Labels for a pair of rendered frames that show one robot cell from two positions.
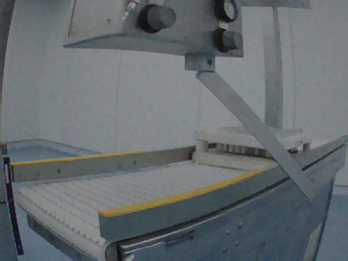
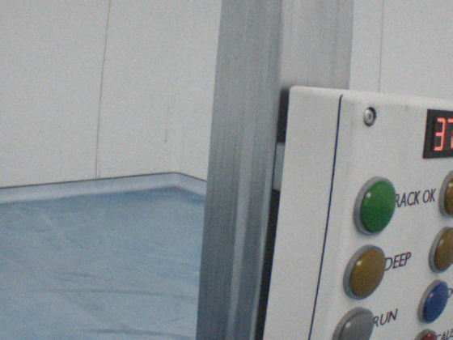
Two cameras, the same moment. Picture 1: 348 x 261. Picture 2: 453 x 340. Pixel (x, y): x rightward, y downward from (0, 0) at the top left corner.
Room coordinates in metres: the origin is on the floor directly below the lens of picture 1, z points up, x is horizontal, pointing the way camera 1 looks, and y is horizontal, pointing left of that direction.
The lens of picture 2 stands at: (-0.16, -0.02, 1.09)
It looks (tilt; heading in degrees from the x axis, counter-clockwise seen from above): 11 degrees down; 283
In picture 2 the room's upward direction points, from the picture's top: 5 degrees clockwise
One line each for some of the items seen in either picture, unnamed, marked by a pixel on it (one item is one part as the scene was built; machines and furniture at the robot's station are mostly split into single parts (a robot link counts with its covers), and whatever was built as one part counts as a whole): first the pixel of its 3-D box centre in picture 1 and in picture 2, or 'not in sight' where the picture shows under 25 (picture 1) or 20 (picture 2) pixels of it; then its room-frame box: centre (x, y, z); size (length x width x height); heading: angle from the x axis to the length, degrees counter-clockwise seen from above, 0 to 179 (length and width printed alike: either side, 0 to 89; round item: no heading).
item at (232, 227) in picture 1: (267, 179); not in sight; (0.97, -0.26, 0.75); 1.30 x 0.29 x 0.10; 140
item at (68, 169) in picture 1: (228, 146); not in sight; (1.04, -0.14, 0.82); 1.32 x 0.02 x 0.03; 140
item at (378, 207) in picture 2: not in sight; (378, 206); (-0.16, -0.34, 1.02); 0.03 x 0.01 x 0.03; 50
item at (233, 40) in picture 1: (230, 36); not in sight; (0.44, -0.06, 1.04); 0.03 x 0.03 x 0.04; 50
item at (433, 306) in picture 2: not in sight; (435, 302); (-0.21, -0.40, 0.95); 0.03 x 0.01 x 0.03; 50
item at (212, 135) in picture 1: (262, 137); not in sight; (0.92, -0.21, 0.87); 0.25 x 0.24 x 0.02; 50
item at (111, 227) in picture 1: (309, 156); not in sight; (0.87, -0.35, 0.82); 1.32 x 0.02 x 0.03; 140
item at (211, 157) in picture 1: (260, 156); not in sight; (0.92, -0.21, 0.82); 0.24 x 0.24 x 0.02; 50
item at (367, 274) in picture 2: not in sight; (367, 273); (-0.16, -0.34, 0.98); 0.03 x 0.01 x 0.03; 50
